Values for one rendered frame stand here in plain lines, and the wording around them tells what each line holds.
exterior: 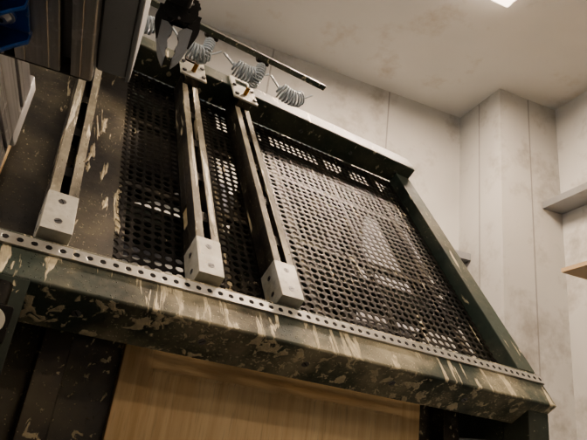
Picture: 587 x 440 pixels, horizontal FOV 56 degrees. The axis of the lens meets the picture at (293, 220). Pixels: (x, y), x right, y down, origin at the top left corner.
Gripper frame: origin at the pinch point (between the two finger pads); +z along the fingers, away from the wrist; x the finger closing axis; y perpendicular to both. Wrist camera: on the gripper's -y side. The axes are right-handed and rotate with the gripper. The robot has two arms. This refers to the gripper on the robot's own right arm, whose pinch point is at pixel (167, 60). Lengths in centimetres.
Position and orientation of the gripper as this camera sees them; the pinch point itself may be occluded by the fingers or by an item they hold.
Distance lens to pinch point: 124.5
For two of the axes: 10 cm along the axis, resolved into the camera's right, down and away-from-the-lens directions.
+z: -2.8, 9.6, 0.7
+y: -2.7, -1.5, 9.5
